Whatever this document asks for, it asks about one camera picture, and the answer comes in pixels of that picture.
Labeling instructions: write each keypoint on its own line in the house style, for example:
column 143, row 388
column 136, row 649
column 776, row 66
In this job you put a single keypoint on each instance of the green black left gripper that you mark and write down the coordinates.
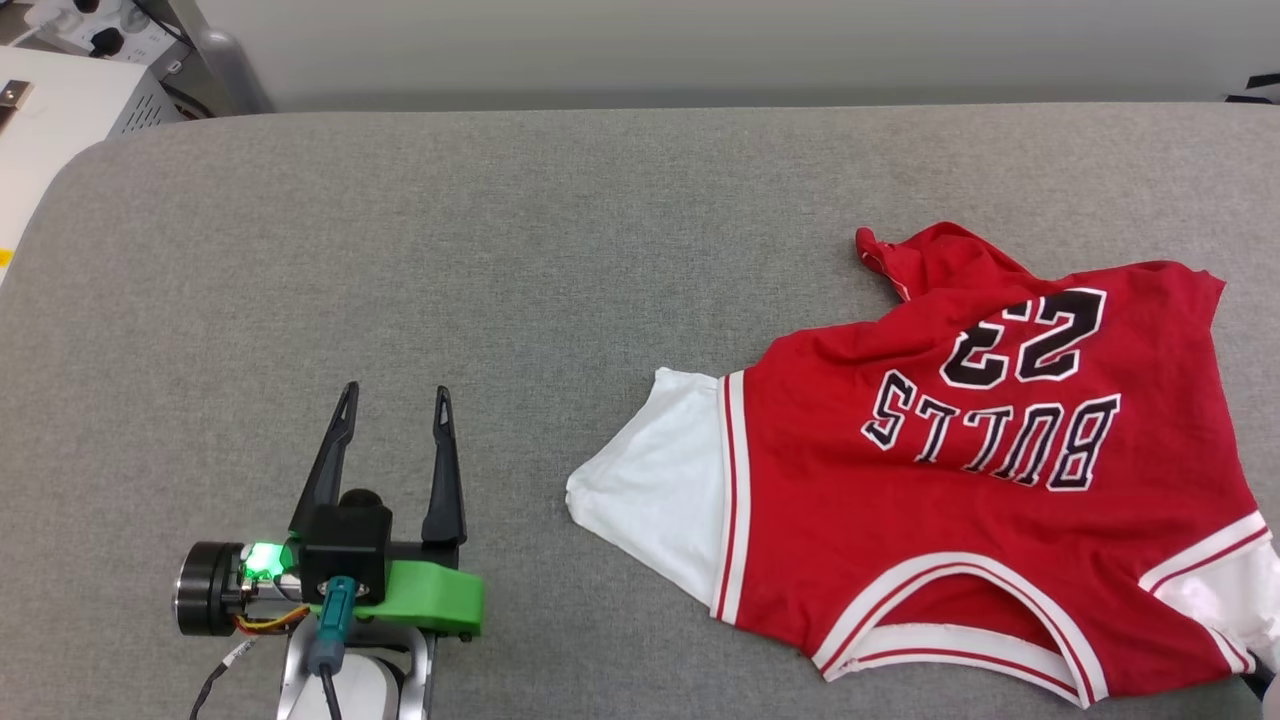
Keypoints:
column 430, row 595

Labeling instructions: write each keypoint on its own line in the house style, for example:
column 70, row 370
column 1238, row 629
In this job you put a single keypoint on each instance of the red white basketball jersey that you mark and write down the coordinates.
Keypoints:
column 900, row 480

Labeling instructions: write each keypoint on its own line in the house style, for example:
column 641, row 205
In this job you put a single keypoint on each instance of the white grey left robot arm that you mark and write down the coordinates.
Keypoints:
column 365, row 690

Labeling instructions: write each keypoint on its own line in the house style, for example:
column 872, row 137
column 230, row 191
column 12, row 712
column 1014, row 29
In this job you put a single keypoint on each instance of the grey fabric sofa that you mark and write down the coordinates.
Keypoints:
column 500, row 250

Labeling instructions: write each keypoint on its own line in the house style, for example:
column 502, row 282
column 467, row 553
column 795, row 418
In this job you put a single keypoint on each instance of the white power supply box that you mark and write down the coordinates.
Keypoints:
column 60, row 130

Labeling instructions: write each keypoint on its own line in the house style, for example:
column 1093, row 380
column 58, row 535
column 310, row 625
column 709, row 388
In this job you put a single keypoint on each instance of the black power plug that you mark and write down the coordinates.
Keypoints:
column 85, row 4
column 105, row 42

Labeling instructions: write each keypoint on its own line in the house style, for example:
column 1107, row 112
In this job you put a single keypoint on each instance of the white power strip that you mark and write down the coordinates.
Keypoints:
column 55, row 20

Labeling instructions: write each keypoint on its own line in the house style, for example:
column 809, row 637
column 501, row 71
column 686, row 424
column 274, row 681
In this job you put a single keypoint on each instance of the black tape strip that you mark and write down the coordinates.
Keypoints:
column 1264, row 81
column 1255, row 99

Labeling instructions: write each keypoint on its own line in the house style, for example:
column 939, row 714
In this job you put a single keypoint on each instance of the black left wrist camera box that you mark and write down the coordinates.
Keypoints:
column 345, row 545

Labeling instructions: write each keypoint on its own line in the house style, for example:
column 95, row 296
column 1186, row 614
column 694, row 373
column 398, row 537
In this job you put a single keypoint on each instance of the grey metal frame beam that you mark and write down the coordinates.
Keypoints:
column 225, row 60

